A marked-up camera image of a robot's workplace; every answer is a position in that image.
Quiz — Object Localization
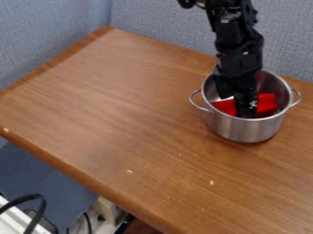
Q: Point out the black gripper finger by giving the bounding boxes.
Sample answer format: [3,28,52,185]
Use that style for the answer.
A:
[213,72,235,99]
[234,90,258,118]

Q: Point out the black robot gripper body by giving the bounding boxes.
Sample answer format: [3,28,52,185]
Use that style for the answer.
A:
[214,30,263,92]

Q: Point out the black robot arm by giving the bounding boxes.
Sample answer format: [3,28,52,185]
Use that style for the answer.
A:
[178,0,263,118]

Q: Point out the stainless steel pot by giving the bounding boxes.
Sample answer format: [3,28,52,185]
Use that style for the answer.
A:
[189,70,302,144]

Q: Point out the black and white chair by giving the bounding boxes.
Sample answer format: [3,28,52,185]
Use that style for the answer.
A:
[0,193,59,234]

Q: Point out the red rectangular block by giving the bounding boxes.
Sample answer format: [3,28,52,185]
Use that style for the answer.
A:
[211,92,278,118]

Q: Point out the white items under table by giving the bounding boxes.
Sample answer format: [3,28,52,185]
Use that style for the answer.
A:
[64,197,132,234]

